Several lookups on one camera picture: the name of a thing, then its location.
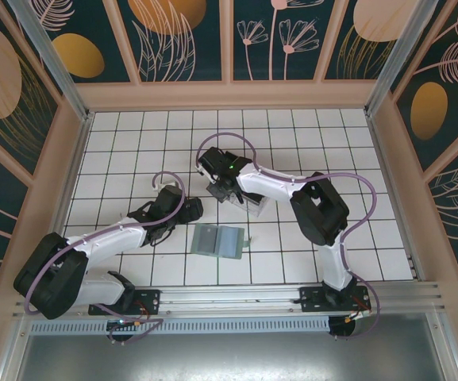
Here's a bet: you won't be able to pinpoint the rack of black cartridges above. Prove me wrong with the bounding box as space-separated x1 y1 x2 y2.
206 180 272 218

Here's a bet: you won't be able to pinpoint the grey sheet metal panel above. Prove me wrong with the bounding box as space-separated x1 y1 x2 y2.
13 313 452 381

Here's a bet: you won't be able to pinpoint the thin black cable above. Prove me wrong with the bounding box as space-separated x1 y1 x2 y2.
233 189 254 208

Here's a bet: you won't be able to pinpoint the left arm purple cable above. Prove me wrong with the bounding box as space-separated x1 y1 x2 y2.
24 170 185 345

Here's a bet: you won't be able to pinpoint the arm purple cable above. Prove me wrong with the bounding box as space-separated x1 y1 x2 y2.
24 170 185 345
195 132 383 342

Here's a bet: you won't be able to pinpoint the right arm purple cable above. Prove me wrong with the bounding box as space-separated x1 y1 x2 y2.
195 132 383 342

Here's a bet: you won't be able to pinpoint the long aluminium rail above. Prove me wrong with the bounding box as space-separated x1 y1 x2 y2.
12 282 450 318

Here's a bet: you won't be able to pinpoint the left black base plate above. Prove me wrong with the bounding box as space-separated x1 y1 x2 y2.
88 289 162 318

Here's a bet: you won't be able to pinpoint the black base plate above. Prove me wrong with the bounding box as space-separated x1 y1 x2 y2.
88 289 162 318
298 286 372 314

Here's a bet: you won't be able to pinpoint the slotted grey cable duct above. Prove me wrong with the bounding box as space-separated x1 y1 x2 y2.
29 317 332 335

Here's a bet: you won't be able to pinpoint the red black power wires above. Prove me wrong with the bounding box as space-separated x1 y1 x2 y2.
131 302 152 330
345 303 373 323

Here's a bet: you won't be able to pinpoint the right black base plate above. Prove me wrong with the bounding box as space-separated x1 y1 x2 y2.
298 286 372 314

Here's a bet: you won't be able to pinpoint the aluminium frame post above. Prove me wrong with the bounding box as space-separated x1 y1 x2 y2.
8 0 94 124
363 0 454 117

